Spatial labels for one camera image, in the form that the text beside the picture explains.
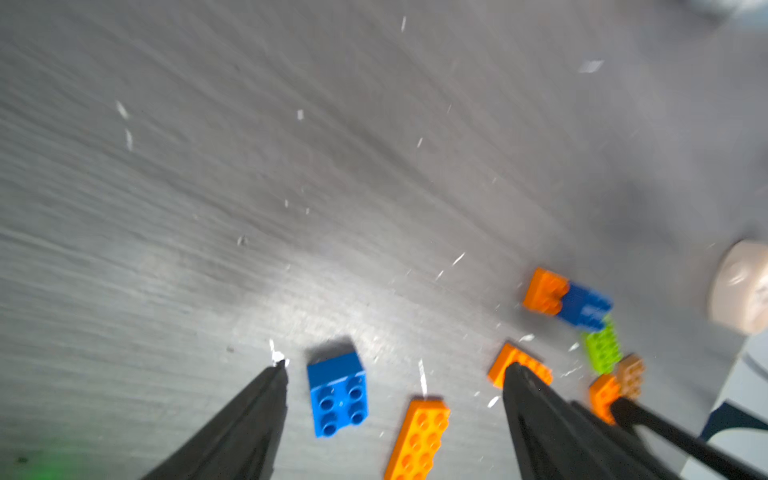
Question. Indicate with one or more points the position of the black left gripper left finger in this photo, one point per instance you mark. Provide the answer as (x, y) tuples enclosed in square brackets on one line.
[(241, 441)]

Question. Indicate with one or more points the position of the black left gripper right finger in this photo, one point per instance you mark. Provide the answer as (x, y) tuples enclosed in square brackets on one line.
[(556, 439)]

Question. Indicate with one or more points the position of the orange 2x3 lego brick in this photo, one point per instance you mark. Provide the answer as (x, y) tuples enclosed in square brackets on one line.
[(512, 354)]

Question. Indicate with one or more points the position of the green 2x4 lego brick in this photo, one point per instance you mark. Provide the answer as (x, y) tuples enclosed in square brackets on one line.
[(603, 348)]

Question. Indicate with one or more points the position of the blue 2x2 lego brick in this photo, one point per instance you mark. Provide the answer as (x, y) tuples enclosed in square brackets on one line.
[(338, 393)]

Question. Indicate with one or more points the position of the orange 2x4 lego brick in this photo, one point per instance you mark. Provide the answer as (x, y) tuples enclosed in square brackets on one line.
[(419, 440), (603, 392)]

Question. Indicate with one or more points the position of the tan 2x4 lego brick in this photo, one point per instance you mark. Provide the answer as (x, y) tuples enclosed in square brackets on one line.
[(629, 372)]

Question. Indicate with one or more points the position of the pink round toy clock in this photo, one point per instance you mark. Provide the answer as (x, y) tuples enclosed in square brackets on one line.
[(738, 294)]

